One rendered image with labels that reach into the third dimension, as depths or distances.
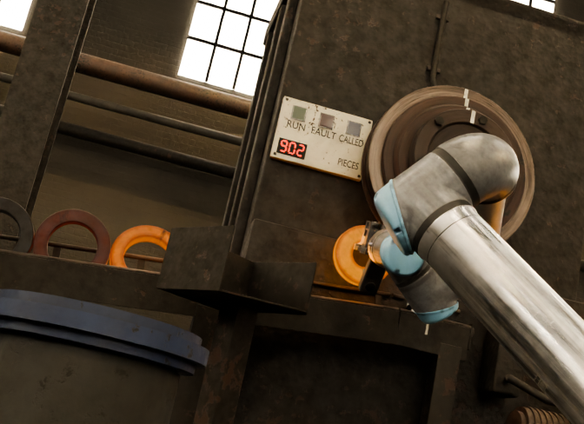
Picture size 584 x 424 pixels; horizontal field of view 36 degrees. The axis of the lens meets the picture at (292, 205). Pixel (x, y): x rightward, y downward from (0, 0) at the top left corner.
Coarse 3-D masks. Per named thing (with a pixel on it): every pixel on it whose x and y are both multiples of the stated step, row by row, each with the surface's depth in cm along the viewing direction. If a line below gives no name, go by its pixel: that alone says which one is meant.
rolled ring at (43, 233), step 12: (60, 216) 216; (72, 216) 216; (84, 216) 217; (48, 228) 215; (96, 228) 217; (36, 240) 213; (48, 240) 215; (96, 240) 217; (108, 240) 217; (36, 252) 213; (96, 252) 216; (108, 252) 216
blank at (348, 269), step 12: (360, 228) 228; (348, 240) 226; (360, 240) 227; (336, 252) 225; (348, 252) 226; (336, 264) 225; (348, 264) 225; (348, 276) 224; (360, 276) 225; (384, 276) 226
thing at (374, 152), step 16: (416, 96) 240; (432, 96) 241; (480, 96) 244; (400, 112) 238; (496, 112) 244; (384, 128) 236; (512, 128) 244; (368, 160) 233; (528, 160) 243; (368, 176) 233; (528, 176) 242; (528, 192) 241; (528, 208) 240; (512, 224) 238
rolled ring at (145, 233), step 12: (132, 228) 224; (144, 228) 224; (156, 228) 225; (120, 240) 221; (132, 240) 222; (144, 240) 225; (156, 240) 225; (168, 240) 224; (120, 252) 219; (120, 264) 217
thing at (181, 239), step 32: (192, 256) 187; (224, 256) 180; (160, 288) 191; (192, 288) 183; (224, 288) 205; (256, 288) 208; (288, 288) 201; (224, 320) 192; (224, 352) 188; (224, 384) 187; (224, 416) 186
